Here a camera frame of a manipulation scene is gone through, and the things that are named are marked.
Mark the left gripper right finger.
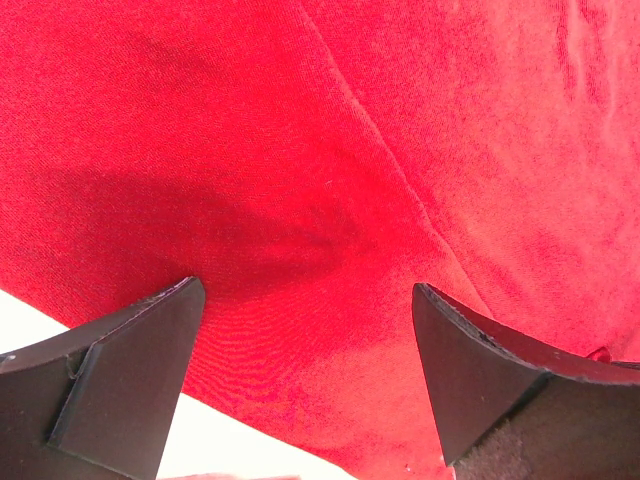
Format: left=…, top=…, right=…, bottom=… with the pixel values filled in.
left=412, top=283, right=639, bottom=479

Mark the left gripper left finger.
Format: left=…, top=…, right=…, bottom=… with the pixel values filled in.
left=1, top=277, right=205, bottom=479

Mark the dark red t-shirt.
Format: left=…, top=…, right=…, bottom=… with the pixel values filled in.
left=1, top=1, right=639, bottom=479

